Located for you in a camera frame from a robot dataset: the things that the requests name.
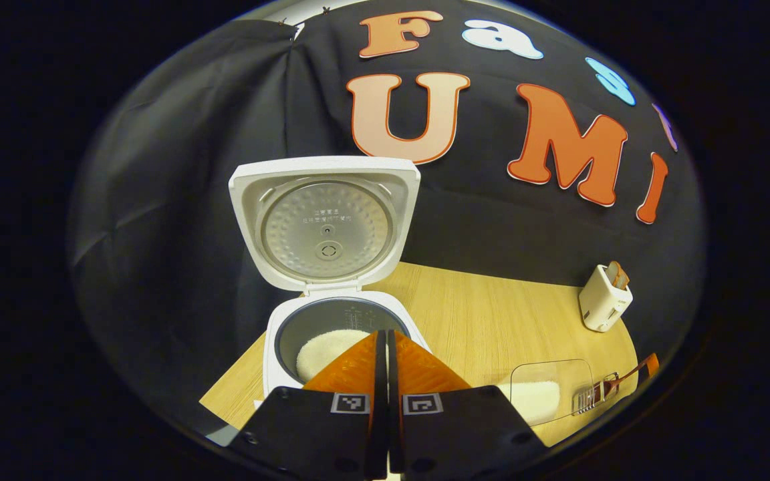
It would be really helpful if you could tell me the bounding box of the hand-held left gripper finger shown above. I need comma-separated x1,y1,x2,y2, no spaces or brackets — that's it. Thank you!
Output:
228,329,388,480
387,329,549,478

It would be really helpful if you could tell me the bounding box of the white rice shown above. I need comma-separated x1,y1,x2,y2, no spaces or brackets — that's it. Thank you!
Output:
497,381,561,426
295,329,371,383

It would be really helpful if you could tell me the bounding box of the white rice cooker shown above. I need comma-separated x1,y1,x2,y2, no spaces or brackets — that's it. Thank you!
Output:
228,156,432,402

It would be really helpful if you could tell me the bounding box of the brown wooden spoon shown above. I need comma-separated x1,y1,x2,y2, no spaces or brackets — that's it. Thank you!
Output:
602,353,660,395

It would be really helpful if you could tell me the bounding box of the clear plastic rice container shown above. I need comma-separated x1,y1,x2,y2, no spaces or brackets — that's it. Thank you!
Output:
497,359,594,428

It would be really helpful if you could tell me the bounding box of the white toaster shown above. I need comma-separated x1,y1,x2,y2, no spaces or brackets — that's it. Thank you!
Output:
578,264,634,333

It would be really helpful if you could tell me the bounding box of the black backdrop cloth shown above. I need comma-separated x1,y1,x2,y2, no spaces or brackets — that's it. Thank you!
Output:
68,0,707,442

